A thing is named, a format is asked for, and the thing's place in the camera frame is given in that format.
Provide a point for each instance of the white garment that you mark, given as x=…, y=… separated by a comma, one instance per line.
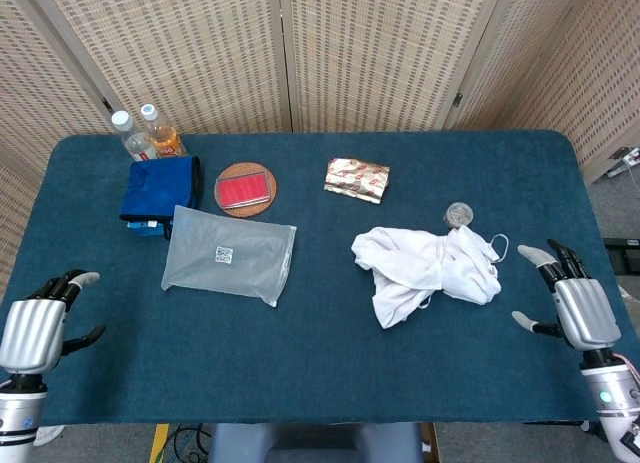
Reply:
x=415, y=268

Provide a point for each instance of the white floor cloth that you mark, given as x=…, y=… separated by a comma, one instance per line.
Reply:
x=50, y=433

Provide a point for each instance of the brown wooden board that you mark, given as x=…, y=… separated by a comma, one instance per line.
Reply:
x=430, y=443

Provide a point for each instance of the woven folding screen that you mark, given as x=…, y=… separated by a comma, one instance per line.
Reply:
x=350, y=58

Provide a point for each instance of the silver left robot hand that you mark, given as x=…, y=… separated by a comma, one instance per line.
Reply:
x=32, y=333

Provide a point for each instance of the translucent white plastic bag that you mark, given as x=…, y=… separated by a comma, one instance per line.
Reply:
x=240, y=283

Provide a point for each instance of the black floor stand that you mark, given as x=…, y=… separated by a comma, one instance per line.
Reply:
x=625, y=255

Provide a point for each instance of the blue towel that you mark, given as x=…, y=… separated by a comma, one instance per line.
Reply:
x=160, y=188

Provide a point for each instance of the white power strip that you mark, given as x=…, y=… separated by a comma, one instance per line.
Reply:
x=631, y=157

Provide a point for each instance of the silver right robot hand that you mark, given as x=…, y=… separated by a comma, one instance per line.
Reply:
x=587, y=313

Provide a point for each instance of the blue cardboard box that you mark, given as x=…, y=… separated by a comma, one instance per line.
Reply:
x=145, y=229

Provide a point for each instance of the red card on coaster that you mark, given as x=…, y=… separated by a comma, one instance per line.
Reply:
x=240, y=211

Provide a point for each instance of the clear water bottle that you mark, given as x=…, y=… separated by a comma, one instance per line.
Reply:
x=135, y=143

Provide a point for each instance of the small clear round jar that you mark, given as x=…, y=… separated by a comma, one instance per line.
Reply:
x=460, y=213

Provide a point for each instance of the clear case with red insert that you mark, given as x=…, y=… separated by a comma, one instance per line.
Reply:
x=245, y=190

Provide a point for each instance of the blue felt table cover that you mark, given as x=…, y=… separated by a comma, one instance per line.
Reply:
x=325, y=358

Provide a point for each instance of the blue-grey chair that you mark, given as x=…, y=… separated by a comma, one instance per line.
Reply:
x=315, y=443

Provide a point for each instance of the orange juice bottle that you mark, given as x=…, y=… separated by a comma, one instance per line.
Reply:
x=167, y=140

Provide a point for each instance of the black screen hinge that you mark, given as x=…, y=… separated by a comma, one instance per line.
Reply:
x=457, y=99
x=107, y=104

